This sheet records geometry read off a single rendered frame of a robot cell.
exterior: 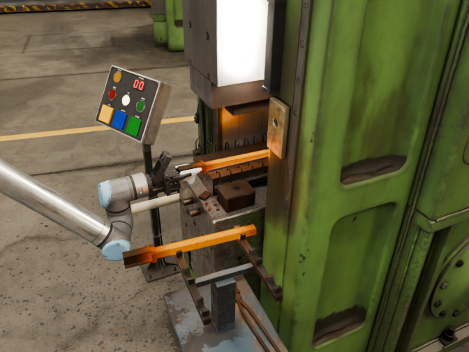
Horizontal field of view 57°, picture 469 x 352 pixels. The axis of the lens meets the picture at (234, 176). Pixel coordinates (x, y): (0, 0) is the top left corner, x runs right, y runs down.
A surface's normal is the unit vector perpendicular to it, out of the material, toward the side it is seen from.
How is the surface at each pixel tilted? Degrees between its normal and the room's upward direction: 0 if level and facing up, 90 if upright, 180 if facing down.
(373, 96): 89
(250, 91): 90
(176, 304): 0
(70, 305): 0
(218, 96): 90
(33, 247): 0
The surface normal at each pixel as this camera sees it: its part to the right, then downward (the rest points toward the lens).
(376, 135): 0.44, 0.47
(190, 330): 0.01, -0.84
